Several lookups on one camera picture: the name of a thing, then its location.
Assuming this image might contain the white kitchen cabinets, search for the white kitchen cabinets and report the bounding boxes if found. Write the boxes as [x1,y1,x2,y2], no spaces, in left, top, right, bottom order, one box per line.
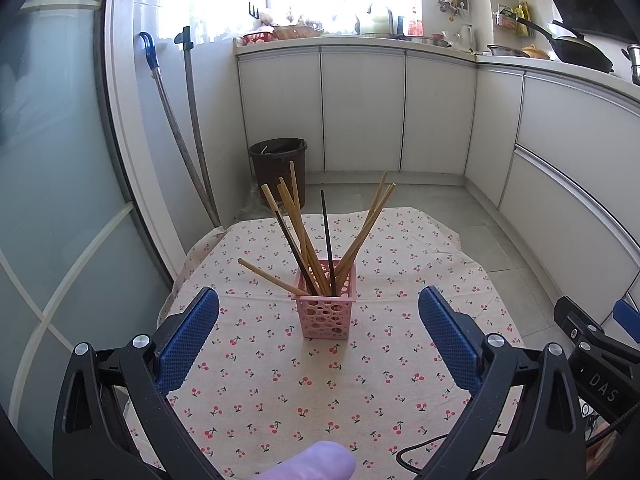
[234,35,640,306]

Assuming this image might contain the metal colander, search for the metal colander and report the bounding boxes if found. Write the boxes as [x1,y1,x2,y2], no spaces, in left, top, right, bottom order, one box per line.
[400,34,453,47]

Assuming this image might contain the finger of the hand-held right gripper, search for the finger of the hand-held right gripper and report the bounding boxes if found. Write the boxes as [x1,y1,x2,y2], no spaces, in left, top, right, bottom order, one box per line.
[554,296,631,361]
[612,300,640,348]

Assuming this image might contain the wall rack with packets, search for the wall rack with packets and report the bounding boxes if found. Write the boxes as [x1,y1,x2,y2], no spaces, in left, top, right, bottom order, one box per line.
[492,1,532,37]

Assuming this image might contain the grey pole with dark clip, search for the grey pole with dark clip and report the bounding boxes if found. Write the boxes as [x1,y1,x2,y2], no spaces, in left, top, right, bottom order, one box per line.
[174,26,223,228]

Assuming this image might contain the light wooden chopstick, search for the light wooden chopstick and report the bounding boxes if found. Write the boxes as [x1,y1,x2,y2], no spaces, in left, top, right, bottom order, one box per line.
[277,176,326,291]
[276,184,328,293]
[289,161,318,286]
[340,183,397,286]
[338,186,392,288]
[336,171,388,286]
[237,258,312,297]

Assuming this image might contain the person's left hand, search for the person's left hand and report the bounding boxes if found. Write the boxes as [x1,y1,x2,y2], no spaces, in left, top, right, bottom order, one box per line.
[250,441,357,480]

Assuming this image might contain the wicker basket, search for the wicker basket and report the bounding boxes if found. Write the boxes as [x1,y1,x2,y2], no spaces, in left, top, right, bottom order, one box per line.
[272,24,325,41]

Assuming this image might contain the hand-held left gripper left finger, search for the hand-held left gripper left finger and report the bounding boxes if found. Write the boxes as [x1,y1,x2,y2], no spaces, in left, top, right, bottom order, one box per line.
[52,287,221,480]

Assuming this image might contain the stainless steel pot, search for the stainless steel pot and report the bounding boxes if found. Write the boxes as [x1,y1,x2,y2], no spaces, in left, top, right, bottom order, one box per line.
[621,44,640,86]

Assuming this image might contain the pink perforated plastic basket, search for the pink perforated plastic basket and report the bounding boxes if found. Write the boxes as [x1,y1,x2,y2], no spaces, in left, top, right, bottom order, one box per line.
[292,257,358,341]

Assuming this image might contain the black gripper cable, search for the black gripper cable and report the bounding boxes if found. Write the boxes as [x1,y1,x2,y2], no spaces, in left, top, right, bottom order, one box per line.
[396,432,483,475]

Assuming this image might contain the bundle of wooden chopsticks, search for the bundle of wooden chopsticks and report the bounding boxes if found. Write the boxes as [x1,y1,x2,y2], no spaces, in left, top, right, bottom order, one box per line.
[260,184,326,293]

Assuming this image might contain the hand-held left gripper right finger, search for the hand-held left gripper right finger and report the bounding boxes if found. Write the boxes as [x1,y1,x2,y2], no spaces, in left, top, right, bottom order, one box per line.
[419,286,586,480]

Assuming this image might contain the dark brown trash bin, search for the dark brown trash bin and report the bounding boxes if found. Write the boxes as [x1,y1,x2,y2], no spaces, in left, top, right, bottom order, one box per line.
[248,137,309,209]

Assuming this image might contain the person's right hand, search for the person's right hand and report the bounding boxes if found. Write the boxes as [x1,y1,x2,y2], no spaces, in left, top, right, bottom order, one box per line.
[586,420,617,467]

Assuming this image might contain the dark brown chopstick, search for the dark brown chopstick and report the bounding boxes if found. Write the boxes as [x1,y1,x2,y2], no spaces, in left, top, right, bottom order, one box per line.
[320,189,337,296]
[273,208,318,288]

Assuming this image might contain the cherry print tablecloth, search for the cherry print tablecloth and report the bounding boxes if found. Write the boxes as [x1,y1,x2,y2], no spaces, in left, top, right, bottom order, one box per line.
[127,206,523,480]

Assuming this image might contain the stainless steel bowl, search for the stainless steel bowl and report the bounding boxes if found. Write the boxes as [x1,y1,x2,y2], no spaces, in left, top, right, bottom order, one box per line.
[486,44,530,58]

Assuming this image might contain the frosted glass sliding door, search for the frosted glass sliding door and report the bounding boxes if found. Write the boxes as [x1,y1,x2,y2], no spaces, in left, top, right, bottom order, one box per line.
[0,0,176,461]

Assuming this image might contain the black wok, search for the black wok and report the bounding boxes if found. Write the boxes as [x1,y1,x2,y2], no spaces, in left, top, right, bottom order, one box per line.
[516,16,615,74]

